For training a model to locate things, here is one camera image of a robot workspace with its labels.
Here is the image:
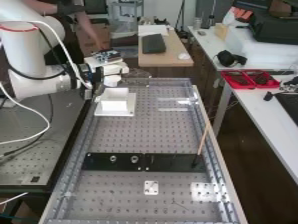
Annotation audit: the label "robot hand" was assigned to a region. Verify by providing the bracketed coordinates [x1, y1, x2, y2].
[83, 49, 132, 99]

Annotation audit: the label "small white box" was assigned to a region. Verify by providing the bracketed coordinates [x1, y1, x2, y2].
[93, 86, 137, 117]

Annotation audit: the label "flat black pad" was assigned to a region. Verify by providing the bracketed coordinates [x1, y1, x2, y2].
[141, 32, 168, 55]

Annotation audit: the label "wooden desk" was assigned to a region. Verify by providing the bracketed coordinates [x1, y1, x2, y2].
[137, 24, 196, 78]

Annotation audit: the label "person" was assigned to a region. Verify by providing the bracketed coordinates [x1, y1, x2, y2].
[24, 0, 104, 66]

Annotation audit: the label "clear box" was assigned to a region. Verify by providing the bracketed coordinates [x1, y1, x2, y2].
[39, 77, 250, 224]

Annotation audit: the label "black headphones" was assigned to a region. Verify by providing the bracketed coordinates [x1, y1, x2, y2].
[216, 49, 249, 67]

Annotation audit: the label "red tray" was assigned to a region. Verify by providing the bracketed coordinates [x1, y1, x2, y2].
[245, 68, 282, 89]
[220, 69, 257, 90]

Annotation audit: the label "thin stick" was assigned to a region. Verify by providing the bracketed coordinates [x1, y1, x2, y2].
[191, 111, 213, 168]

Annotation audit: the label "black plate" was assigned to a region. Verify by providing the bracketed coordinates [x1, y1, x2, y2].
[81, 152, 208, 174]

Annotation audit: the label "white desk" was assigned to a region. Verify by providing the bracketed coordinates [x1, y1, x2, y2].
[212, 69, 298, 188]
[188, 24, 298, 128]

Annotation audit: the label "small black device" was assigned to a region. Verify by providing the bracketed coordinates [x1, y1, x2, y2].
[262, 90, 276, 102]

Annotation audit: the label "small silver square plate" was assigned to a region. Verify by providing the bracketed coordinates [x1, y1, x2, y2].
[143, 180, 161, 196]

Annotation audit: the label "black case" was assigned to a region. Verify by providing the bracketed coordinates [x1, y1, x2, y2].
[246, 5, 298, 46]

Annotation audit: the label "black keyboard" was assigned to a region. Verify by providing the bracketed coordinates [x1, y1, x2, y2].
[274, 92, 298, 127]

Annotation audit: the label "white cable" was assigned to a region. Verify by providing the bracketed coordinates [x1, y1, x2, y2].
[0, 81, 52, 146]

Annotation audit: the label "black cable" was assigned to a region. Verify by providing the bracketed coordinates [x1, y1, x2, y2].
[0, 94, 56, 158]

